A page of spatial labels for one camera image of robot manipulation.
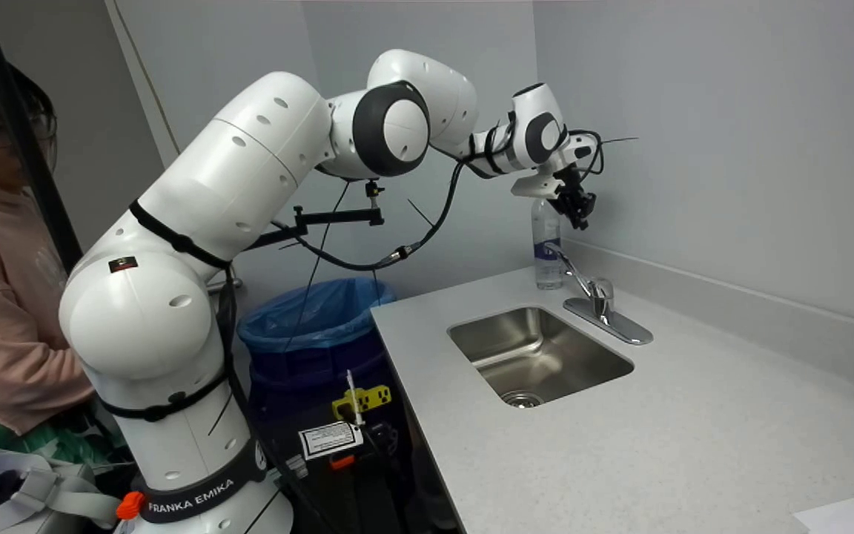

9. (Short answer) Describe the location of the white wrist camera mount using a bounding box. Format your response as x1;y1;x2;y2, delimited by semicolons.
510;176;561;199

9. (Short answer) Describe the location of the yellow black clamp with tag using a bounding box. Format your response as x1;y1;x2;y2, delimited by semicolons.
300;373;395;462

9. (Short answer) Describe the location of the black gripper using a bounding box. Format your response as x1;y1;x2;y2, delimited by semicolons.
551;167;596;231

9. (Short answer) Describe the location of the chrome sink faucet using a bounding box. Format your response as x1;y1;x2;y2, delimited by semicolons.
561;256;651;343

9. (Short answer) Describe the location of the person in pink hoodie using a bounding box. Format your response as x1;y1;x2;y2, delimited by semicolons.
0;26;103;478

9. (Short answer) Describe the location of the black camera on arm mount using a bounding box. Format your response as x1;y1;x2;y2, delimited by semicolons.
250;179;384;269

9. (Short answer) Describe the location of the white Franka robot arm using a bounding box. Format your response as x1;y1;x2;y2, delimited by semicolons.
60;47;598;534

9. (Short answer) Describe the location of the stainless steel sink basin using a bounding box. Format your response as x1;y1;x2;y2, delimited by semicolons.
448;308;634;410

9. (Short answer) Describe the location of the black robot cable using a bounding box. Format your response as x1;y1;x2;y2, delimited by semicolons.
288;127;510;277

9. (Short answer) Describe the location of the clear plastic water bottle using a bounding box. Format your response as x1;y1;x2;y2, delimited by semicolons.
531;199;564;291

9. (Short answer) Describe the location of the blue lined trash bin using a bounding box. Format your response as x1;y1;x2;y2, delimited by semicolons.
236;277;399;438

